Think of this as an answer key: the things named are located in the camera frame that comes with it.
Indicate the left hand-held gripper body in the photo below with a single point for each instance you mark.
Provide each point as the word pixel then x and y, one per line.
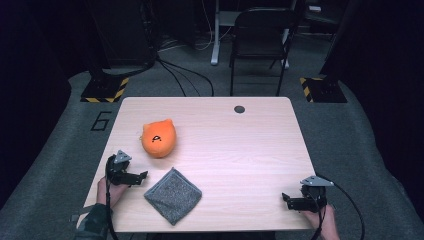
pixel 118 170

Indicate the black table grommet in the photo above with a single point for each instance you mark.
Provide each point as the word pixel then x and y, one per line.
pixel 239 109

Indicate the black cabinet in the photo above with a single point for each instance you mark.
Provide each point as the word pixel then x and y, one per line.
pixel 123 33

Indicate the black folding chair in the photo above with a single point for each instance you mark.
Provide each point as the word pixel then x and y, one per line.
pixel 260 30

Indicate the grey tape strip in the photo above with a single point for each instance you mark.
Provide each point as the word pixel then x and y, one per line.
pixel 81 211

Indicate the orange plush toy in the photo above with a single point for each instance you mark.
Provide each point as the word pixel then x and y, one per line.
pixel 159 138

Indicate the black striped stand base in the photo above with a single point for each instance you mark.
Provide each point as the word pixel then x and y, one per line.
pixel 103 90
pixel 325 90

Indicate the grey cloth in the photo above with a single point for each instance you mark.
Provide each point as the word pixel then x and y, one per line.
pixel 173 196

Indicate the person's right hand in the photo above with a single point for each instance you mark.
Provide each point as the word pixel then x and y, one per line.
pixel 326 226

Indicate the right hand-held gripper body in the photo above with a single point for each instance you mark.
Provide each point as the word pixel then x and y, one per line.
pixel 313 198

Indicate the white desk leg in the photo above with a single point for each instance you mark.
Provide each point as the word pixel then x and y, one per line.
pixel 216 40

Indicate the person's left hand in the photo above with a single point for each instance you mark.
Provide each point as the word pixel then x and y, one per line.
pixel 111 193

